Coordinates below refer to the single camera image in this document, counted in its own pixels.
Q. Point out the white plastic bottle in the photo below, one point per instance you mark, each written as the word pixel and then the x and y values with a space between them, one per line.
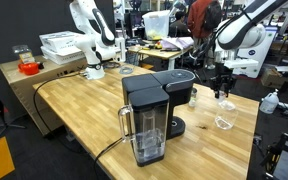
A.
pixel 269 103

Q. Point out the black backpack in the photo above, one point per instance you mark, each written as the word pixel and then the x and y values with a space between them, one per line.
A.
pixel 212 16

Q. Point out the clear plastic storage bin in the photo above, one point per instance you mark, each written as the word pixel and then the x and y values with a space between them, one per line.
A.
pixel 156 25

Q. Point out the seated person black shirt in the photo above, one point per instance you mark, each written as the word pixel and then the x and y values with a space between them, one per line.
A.
pixel 178 28

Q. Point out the black office chair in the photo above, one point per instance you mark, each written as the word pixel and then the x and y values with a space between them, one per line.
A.
pixel 197 70

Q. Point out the clear plastic storage jar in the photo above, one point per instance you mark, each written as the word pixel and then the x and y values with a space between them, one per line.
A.
pixel 23 53

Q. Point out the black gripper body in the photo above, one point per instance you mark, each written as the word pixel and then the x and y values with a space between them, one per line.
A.
pixel 222 76

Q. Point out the pink cloth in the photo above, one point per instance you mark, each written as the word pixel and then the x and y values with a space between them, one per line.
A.
pixel 177 42

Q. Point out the person in red jacket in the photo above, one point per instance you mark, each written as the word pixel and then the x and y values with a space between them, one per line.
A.
pixel 195 20

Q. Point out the beige cabinet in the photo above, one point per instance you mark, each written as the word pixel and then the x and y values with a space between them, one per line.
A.
pixel 17 93

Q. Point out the clear water tank black lid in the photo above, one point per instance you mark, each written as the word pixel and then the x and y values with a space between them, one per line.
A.
pixel 150 133

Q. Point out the idle white robot arm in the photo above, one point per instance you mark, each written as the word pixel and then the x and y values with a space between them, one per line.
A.
pixel 94 43

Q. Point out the cardboard box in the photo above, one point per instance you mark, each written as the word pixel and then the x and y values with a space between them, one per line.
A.
pixel 277 78

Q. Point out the white coffee pod red foil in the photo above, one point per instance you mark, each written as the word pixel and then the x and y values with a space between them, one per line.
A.
pixel 221 95

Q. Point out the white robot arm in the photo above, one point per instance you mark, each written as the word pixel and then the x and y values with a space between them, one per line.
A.
pixel 240 33

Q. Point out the clear glass jar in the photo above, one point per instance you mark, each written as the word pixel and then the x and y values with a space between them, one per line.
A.
pixel 225 123

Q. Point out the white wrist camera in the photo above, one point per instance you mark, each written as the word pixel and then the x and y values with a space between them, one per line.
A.
pixel 236 64

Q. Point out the black table clamps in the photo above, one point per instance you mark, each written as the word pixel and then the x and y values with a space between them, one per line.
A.
pixel 285 160

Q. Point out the clear glass jar lid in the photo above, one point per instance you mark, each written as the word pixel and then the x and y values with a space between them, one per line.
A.
pixel 233 105

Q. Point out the wooden background table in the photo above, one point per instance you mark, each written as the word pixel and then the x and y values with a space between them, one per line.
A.
pixel 157 52

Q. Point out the orange plastic bowl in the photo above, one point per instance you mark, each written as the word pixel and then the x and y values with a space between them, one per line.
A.
pixel 29 68

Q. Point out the black tripod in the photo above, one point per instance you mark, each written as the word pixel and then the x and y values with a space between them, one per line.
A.
pixel 5 126

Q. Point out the black coffee machine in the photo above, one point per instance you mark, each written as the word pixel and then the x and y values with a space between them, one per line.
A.
pixel 177 83

